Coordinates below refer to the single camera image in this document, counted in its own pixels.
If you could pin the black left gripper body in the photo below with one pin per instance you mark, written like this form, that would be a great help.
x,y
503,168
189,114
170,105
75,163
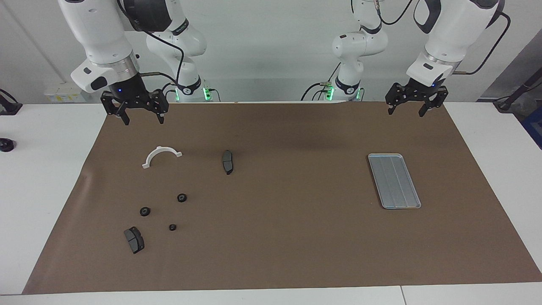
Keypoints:
x,y
421,91

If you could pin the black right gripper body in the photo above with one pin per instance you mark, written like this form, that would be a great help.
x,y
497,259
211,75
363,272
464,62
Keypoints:
x,y
129,91

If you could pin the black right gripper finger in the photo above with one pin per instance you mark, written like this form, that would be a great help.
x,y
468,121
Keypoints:
x,y
161,101
111,101

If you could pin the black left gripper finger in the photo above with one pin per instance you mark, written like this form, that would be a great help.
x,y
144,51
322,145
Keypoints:
x,y
438,98
396,95

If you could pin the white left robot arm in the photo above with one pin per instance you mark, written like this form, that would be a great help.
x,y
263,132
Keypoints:
x,y
449,29

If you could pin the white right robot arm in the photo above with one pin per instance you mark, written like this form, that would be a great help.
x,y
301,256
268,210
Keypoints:
x,y
101,34

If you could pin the silver metal tray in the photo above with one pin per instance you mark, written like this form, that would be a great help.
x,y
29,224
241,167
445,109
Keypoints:
x,y
394,182

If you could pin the black stand leg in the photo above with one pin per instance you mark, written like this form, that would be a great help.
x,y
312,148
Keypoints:
x,y
518,91

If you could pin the grey brake pad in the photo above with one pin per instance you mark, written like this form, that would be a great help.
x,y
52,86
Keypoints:
x,y
228,162
134,240

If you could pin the blue box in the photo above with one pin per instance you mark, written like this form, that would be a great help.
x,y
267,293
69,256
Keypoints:
x,y
534,127

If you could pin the black round knob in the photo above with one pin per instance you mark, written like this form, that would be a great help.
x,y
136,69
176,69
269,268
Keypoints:
x,y
6,145

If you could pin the brown table mat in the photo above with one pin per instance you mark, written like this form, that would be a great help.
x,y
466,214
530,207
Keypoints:
x,y
288,228

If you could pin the white curved plastic bracket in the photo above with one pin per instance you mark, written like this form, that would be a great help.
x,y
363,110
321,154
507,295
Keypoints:
x,y
161,149

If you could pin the black clamp mount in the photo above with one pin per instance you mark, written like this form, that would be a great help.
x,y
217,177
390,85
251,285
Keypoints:
x,y
7,108

